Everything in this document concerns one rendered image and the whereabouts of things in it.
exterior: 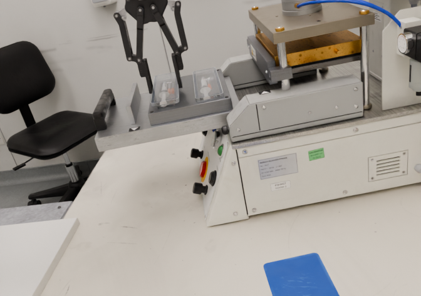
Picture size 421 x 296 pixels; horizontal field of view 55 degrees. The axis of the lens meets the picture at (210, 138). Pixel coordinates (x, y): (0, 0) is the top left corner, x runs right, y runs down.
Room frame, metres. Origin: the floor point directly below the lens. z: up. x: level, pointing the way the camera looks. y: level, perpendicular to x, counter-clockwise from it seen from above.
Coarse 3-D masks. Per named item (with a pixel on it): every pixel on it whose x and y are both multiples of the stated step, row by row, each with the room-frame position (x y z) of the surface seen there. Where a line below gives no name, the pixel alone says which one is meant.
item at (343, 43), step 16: (336, 32) 0.81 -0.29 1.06; (272, 48) 0.79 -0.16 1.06; (288, 48) 0.77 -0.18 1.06; (304, 48) 0.75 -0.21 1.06; (320, 48) 0.73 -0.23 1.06; (336, 48) 0.73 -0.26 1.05; (352, 48) 0.73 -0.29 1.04; (304, 64) 0.74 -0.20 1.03; (320, 64) 0.73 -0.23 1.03; (336, 64) 0.73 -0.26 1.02
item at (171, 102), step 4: (172, 72) 0.93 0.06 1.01; (152, 92) 0.81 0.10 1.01; (168, 100) 0.81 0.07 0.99; (172, 100) 0.74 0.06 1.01; (176, 100) 0.74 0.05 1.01; (152, 104) 0.75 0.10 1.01; (156, 104) 0.75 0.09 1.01; (160, 104) 0.74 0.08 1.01; (164, 104) 0.74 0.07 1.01; (168, 104) 0.74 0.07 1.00; (172, 104) 0.76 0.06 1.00; (160, 108) 0.76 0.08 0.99
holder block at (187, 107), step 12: (192, 84) 0.86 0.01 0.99; (180, 96) 0.80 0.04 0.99; (192, 96) 0.79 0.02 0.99; (228, 96) 0.74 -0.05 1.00; (156, 108) 0.76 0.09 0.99; (168, 108) 0.75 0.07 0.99; (180, 108) 0.74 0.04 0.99; (192, 108) 0.74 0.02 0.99; (204, 108) 0.74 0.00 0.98; (216, 108) 0.74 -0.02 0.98; (228, 108) 0.74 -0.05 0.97; (156, 120) 0.74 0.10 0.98; (168, 120) 0.74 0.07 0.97
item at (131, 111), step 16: (128, 96) 0.94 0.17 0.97; (144, 96) 0.92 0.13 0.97; (112, 112) 0.86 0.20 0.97; (128, 112) 0.76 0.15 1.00; (144, 112) 0.82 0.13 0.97; (224, 112) 0.73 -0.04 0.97; (112, 128) 0.76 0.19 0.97; (128, 128) 0.75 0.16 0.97; (144, 128) 0.73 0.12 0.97; (160, 128) 0.73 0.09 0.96; (176, 128) 0.73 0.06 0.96; (192, 128) 0.73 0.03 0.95; (208, 128) 0.73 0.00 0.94; (96, 144) 0.73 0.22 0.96; (112, 144) 0.73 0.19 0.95; (128, 144) 0.73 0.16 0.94
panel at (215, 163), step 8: (208, 136) 0.91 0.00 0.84; (224, 136) 0.74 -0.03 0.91; (200, 144) 0.99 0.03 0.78; (208, 144) 0.88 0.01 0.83; (224, 144) 0.72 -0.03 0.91; (208, 152) 0.86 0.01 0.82; (216, 152) 0.77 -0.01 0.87; (224, 152) 0.70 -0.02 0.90; (200, 160) 0.92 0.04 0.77; (208, 160) 0.83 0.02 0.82; (216, 160) 0.75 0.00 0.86; (224, 160) 0.69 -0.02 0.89; (208, 168) 0.80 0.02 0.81; (216, 168) 0.73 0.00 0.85; (208, 176) 0.78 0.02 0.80; (216, 176) 0.71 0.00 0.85; (208, 184) 0.76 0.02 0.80; (216, 184) 0.69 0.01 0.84; (208, 192) 0.73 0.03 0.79; (208, 200) 0.71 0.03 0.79; (208, 208) 0.69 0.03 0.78
